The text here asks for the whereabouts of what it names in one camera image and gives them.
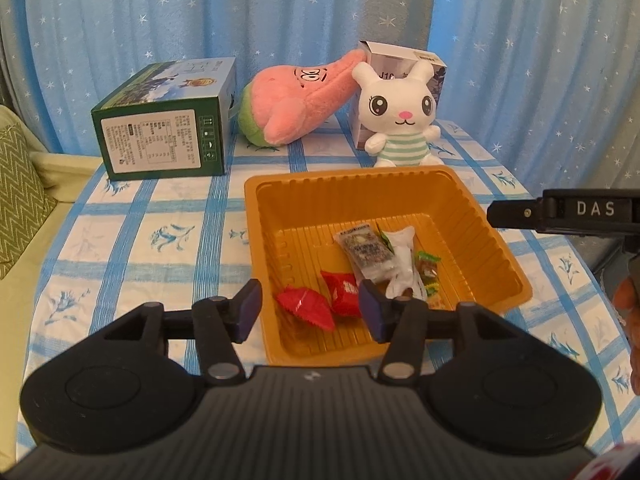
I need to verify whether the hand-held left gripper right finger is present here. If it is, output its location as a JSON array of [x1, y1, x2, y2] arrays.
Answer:
[[360, 280, 533, 386]]

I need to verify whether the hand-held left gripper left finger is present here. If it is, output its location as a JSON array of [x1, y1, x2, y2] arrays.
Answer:
[[90, 278, 263, 386]]

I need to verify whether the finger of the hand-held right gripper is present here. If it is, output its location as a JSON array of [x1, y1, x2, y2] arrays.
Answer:
[[487, 198, 548, 233]]

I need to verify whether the red pillow snack packet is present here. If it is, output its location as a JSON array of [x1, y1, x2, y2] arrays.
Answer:
[[320, 270, 363, 318]]

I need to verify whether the large red snack packet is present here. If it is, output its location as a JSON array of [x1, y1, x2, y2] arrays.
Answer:
[[277, 285, 337, 332]]

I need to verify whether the white snack packet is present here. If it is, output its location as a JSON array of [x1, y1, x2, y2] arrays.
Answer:
[[384, 226, 426, 301]]

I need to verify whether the clear packet of dark seeds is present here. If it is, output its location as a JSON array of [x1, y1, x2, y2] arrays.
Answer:
[[334, 225, 396, 286]]

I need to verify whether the yellow-green candy packet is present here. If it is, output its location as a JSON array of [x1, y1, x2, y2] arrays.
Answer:
[[424, 280, 449, 311]]

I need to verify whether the green candy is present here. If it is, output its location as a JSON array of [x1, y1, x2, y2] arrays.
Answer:
[[415, 251, 442, 281]]

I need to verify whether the orange plastic tray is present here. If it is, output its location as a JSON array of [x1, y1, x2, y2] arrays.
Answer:
[[244, 165, 533, 366]]

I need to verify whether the person's right hand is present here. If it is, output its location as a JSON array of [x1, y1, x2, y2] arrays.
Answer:
[[614, 276, 640, 396]]

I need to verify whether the blue checked floral tablecloth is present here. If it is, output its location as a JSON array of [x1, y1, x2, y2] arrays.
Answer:
[[17, 120, 636, 461]]

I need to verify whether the blue star curtain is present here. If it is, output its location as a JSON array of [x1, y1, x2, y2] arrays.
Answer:
[[425, 0, 640, 271], [0, 0, 436, 161]]

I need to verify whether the white bunny plush toy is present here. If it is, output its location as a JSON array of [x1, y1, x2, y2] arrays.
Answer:
[[351, 60, 443, 168]]

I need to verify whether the green cardboard box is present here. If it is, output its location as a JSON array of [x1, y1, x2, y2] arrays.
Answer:
[[91, 57, 237, 182]]

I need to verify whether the white and grey carton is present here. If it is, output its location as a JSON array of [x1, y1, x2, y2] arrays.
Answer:
[[357, 40, 447, 151]]

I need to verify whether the pink star plush toy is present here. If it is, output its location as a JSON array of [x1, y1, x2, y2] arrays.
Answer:
[[237, 47, 368, 148]]

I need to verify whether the light green sofa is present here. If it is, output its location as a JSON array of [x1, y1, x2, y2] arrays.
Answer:
[[0, 105, 103, 463]]

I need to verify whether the green zigzag cushion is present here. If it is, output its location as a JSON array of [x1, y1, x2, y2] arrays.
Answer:
[[0, 120, 58, 281]]

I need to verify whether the red patterned clothing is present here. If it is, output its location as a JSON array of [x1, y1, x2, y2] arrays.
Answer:
[[575, 442, 640, 480]]

